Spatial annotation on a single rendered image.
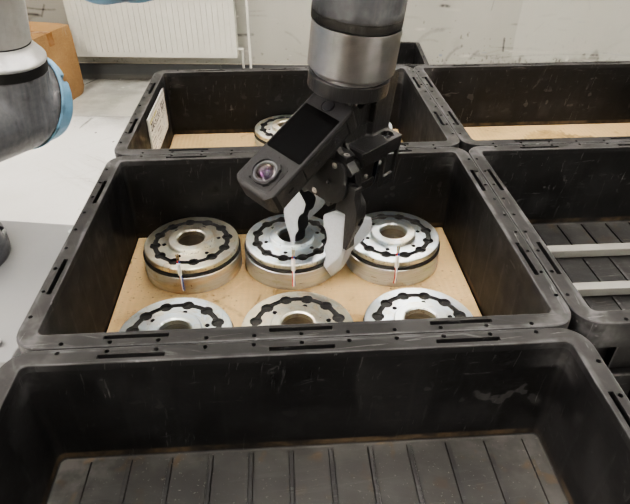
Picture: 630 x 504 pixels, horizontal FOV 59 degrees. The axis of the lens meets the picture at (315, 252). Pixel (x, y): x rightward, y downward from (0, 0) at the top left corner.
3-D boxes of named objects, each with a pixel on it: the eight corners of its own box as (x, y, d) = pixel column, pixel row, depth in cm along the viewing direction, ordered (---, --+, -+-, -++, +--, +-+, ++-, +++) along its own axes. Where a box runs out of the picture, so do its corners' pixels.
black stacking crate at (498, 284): (57, 455, 45) (12, 355, 38) (131, 244, 69) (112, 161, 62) (538, 429, 47) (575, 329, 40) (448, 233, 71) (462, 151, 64)
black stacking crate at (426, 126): (132, 243, 69) (113, 159, 63) (168, 142, 93) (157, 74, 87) (447, 232, 71) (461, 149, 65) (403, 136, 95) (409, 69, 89)
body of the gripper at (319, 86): (393, 187, 57) (419, 73, 49) (339, 220, 52) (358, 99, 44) (337, 156, 61) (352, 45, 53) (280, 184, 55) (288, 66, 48)
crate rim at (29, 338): (17, 375, 39) (6, 350, 38) (114, 174, 64) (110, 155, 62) (572, 349, 41) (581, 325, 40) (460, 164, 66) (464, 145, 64)
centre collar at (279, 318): (269, 349, 48) (269, 344, 47) (270, 310, 52) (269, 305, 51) (327, 347, 48) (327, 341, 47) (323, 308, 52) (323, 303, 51)
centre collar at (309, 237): (269, 252, 59) (269, 247, 59) (269, 226, 63) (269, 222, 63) (315, 250, 59) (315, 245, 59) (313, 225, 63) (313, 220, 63)
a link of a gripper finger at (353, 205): (366, 249, 55) (367, 167, 50) (356, 256, 54) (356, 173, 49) (329, 233, 58) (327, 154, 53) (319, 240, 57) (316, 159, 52)
